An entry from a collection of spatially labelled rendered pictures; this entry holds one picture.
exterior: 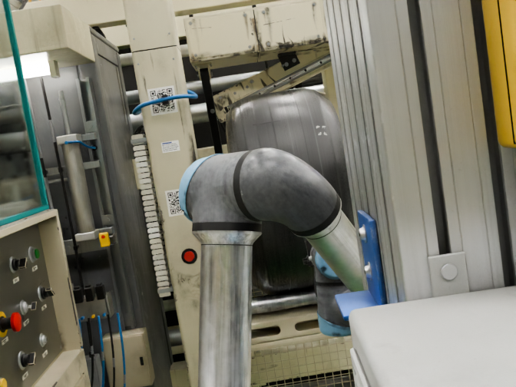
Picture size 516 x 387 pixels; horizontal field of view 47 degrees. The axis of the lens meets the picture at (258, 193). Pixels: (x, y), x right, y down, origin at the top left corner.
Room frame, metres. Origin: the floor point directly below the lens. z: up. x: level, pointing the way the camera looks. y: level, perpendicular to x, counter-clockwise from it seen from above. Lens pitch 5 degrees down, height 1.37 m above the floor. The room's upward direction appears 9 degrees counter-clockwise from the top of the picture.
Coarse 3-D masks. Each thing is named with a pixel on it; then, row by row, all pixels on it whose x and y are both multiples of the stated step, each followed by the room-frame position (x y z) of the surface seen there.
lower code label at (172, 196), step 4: (168, 192) 1.67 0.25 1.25; (172, 192) 1.67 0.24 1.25; (176, 192) 1.67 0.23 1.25; (168, 196) 1.67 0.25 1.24; (172, 196) 1.67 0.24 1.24; (176, 196) 1.67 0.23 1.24; (168, 200) 1.67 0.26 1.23; (172, 200) 1.67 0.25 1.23; (176, 200) 1.67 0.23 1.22; (168, 204) 1.67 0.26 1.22; (172, 204) 1.67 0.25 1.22; (176, 204) 1.67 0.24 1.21; (168, 208) 1.67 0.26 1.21; (172, 208) 1.67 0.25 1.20; (176, 208) 1.67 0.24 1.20; (180, 208) 1.67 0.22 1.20; (168, 212) 1.67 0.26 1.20; (172, 212) 1.67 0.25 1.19; (176, 212) 1.67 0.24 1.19; (180, 212) 1.67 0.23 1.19; (172, 216) 1.67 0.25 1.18
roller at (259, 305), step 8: (264, 296) 1.62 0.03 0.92; (272, 296) 1.61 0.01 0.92; (280, 296) 1.61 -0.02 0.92; (288, 296) 1.61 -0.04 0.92; (296, 296) 1.60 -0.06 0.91; (304, 296) 1.60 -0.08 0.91; (312, 296) 1.60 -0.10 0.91; (256, 304) 1.60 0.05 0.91; (264, 304) 1.60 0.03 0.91; (272, 304) 1.60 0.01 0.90; (280, 304) 1.60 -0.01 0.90; (288, 304) 1.60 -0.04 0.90; (296, 304) 1.60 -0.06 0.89; (304, 304) 1.60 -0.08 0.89; (312, 304) 1.61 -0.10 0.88; (256, 312) 1.60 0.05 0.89; (264, 312) 1.61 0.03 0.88
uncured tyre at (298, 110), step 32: (256, 96) 1.69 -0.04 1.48; (288, 96) 1.64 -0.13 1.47; (320, 96) 1.65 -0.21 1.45; (256, 128) 1.54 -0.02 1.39; (288, 128) 1.53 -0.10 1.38; (320, 160) 1.48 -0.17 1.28; (352, 224) 1.50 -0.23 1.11; (256, 256) 1.51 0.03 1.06; (288, 256) 1.50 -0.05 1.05; (288, 288) 1.59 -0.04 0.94
